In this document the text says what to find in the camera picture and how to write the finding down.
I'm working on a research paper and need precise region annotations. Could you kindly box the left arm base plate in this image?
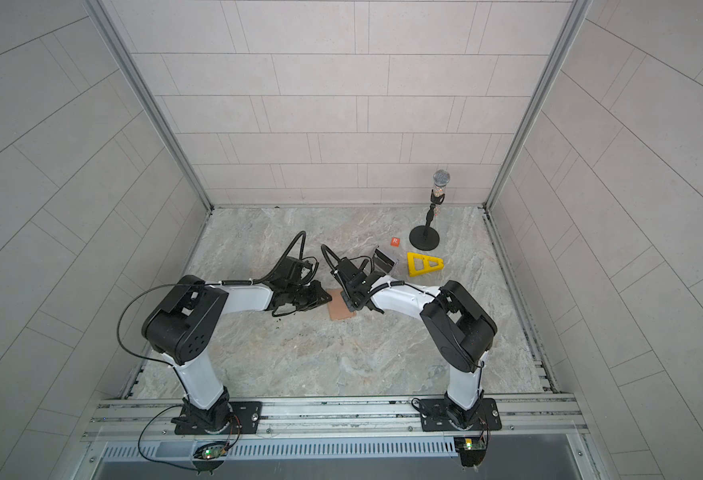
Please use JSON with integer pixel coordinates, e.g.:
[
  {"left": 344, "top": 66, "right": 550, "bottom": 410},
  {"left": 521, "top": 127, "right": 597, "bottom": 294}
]
[{"left": 171, "top": 401, "right": 263, "bottom": 435}]

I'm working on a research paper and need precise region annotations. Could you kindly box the aluminium mounting rail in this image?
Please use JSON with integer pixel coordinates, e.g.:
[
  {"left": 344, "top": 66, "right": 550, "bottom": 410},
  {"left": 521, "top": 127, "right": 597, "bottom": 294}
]
[{"left": 79, "top": 394, "right": 589, "bottom": 441}]

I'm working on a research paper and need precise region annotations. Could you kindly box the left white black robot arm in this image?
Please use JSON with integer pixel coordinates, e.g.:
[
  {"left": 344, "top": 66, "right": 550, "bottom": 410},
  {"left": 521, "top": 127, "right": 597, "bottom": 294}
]
[{"left": 141, "top": 256, "right": 332, "bottom": 434}]

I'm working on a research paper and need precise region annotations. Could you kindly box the perforated vent strip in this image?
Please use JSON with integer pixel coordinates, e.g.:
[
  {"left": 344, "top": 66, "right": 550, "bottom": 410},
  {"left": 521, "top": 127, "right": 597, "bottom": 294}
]
[{"left": 102, "top": 436, "right": 457, "bottom": 464}]

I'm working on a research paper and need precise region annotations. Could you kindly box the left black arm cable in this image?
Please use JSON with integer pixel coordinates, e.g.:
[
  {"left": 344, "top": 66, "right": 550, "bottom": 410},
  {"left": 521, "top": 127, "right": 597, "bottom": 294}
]
[{"left": 115, "top": 283, "right": 184, "bottom": 368}]

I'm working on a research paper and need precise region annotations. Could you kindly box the left green circuit board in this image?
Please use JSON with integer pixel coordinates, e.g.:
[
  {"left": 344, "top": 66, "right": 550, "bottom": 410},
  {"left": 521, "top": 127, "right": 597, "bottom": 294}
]
[{"left": 193, "top": 442, "right": 228, "bottom": 461}]

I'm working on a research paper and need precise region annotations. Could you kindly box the clear acrylic card box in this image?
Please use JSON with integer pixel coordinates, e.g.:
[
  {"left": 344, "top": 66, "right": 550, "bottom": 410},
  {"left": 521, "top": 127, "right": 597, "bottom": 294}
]
[{"left": 371, "top": 246, "right": 403, "bottom": 279}]

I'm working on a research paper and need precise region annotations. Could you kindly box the right circuit board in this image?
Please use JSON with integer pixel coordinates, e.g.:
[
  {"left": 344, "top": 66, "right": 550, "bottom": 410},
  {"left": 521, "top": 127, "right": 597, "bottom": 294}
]
[{"left": 453, "top": 437, "right": 487, "bottom": 468}]

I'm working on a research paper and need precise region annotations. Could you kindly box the brown leather card holder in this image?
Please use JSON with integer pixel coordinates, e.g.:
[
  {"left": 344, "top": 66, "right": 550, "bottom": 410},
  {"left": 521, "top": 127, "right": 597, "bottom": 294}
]
[{"left": 326, "top": 289, "right": 357, "bottom": 321}]

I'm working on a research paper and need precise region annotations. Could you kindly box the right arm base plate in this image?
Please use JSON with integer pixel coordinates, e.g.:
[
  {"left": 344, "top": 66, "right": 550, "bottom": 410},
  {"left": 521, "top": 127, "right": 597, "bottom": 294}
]
[{"left": 411, "top": 396, "right": 503, "bottom": 432}]

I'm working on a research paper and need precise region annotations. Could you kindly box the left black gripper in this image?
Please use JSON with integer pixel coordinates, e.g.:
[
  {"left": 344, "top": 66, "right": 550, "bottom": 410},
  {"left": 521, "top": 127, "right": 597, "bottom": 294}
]
[{"left": 284, "top": 280, "right": 334, "bottom": 310}]

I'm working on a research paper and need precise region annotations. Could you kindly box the yellow triangular plastic piece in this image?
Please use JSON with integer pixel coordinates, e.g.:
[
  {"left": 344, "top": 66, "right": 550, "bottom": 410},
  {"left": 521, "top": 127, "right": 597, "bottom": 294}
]
[{"left": 407, "top": 252, "right": 445, "bottom": 277}]

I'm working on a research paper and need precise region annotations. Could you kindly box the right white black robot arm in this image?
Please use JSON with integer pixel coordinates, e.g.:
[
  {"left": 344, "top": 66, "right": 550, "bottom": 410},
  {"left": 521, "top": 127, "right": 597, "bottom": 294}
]
[{"left": 322, "top": 247, "right": 499, "bottom": 430}]

